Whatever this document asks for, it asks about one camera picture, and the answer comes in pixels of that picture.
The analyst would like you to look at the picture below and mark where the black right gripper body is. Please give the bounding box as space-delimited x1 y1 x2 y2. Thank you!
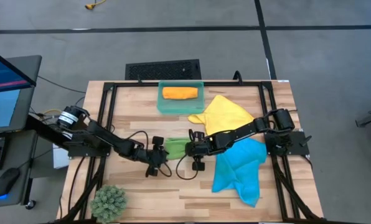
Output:
184 139 217 159

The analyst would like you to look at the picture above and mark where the blue microfiber towel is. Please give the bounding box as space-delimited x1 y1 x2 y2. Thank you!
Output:
211 138 268 208

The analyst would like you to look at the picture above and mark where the grey desk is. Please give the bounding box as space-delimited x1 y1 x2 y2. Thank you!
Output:
0 129 39 209

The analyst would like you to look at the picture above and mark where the green microfiber towel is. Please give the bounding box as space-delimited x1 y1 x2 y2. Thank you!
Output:
164 138 192 161

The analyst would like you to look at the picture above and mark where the artificial plant in pot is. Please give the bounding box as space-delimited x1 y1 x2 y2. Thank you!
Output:
89 184 128 224

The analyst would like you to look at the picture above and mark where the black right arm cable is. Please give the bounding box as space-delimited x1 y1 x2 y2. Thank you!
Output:
175 153 200 181

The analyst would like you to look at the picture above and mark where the black floor vent grille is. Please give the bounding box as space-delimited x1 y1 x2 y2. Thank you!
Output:
124 58 202 81

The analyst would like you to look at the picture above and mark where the monitor with blue screen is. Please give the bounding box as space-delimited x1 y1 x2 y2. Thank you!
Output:
0 45 37 95

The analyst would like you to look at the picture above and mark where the black floor cable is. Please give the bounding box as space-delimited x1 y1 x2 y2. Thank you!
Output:
37 75 87 95

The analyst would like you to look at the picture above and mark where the yellow cord plug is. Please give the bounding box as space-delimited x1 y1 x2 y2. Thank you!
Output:
85 0 108 11

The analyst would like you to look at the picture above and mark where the computer monitor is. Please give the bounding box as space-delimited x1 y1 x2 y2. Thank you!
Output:
0 55 43 136

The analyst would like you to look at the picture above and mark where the teal translucent plastic basket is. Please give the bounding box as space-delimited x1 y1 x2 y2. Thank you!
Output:
156 80 206 115

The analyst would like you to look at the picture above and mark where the black computer mouse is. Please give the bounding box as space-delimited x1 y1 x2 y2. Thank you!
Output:
0 167 21 198

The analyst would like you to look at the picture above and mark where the black aluminium table frame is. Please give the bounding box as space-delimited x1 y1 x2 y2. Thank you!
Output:
59 80 325 224

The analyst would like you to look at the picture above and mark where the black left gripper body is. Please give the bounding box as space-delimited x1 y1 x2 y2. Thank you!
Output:
134 143 170 169

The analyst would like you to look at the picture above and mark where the orange microfiber towel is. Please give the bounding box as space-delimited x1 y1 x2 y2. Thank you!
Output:
161 86 199 101

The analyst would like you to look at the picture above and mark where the yellow microfiber towel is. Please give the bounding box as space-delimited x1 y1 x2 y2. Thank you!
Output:
187 94 255 137

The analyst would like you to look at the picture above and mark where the white box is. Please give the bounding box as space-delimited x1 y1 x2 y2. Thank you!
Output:
52 142 70 170

